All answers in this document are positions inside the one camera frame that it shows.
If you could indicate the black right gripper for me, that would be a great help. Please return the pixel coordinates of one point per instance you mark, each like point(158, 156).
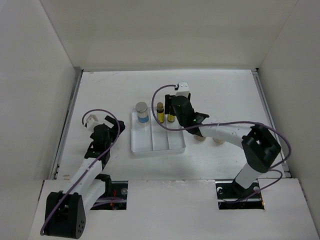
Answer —
point(168, 98)

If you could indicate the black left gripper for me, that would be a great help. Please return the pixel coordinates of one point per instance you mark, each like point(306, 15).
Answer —
point(113, 129)

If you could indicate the brown bottle yellow label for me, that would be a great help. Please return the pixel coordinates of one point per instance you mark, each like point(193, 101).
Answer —
point(160, 112)

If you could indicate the blue-label jar silver lid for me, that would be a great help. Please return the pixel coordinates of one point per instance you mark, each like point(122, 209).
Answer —
point(142, 112)

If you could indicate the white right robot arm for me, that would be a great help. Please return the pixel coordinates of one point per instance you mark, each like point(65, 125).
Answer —
point(259, 145)

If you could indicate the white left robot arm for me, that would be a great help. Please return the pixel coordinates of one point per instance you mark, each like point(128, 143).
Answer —
point(66, 210)

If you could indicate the white three-compartment tray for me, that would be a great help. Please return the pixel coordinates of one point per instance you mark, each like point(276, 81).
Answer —
point(153, 140)

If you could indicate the pink-cap spice bottle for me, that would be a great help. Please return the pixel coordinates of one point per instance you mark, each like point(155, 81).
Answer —
point(200, 138)

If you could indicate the beige spice bottle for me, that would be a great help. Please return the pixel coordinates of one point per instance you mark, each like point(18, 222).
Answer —
point(218, 141)

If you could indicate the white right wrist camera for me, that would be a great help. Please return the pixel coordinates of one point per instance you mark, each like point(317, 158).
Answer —
point(182, 89)

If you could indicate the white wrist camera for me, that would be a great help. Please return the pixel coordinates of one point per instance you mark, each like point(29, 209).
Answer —
point(182, 89)
point(91, 122)

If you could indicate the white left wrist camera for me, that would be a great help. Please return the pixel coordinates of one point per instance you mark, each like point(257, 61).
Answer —
point(91, 122)

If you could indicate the left aluminium frame rail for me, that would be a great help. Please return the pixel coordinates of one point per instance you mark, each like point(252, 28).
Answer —
point(67, 121)

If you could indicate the aluminium frame rail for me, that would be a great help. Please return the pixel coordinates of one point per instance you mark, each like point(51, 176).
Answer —
point(270, 121)
point(67, 121)

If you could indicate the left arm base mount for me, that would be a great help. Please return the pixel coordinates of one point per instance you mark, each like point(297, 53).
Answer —
point(115, 195)

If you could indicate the right aluminium frame rail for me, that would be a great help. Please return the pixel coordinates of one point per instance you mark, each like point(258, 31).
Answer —
point(270, 121)

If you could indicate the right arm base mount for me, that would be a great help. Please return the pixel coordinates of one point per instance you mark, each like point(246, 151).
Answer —
point(231, 196)

